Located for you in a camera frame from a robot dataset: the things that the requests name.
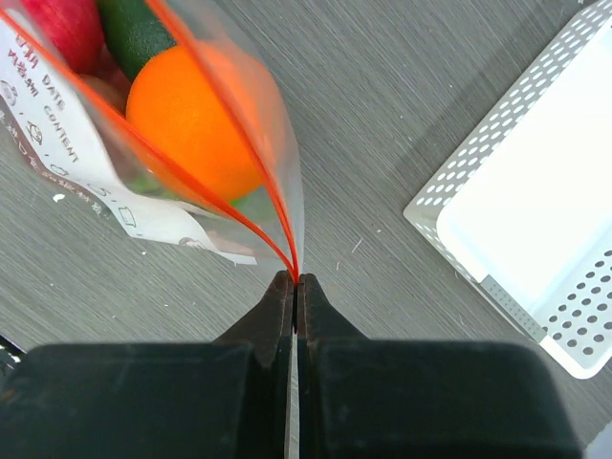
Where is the orange toy fruit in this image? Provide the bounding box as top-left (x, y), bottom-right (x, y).
top-left (125, 44), bottom-right (284, 202)

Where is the white perforated plastic basket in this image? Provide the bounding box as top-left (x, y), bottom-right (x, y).
top-left (404, 1), bottom-right (611, 380)

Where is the dark green toy avocado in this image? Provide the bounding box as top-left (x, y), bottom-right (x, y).
top-left (96, 0), bottom-right (176, 81)

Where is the clear zip bag orange zipper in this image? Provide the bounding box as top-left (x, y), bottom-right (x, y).
top-left (1, 1), bottom-right (304, 278)

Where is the green toy fruit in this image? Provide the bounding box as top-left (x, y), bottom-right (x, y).
top-left (126, 174), bottom-right (276, 223)

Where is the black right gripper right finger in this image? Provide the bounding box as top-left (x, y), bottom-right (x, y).
top-left (295, 274), bottom-right (582, 458)

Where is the red toy apple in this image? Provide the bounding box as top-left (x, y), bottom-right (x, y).
top-left (23, 0), bottom-right (104, 74)

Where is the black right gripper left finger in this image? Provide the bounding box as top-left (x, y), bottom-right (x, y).
top-left (1, 272), bottom-right (295, 458)

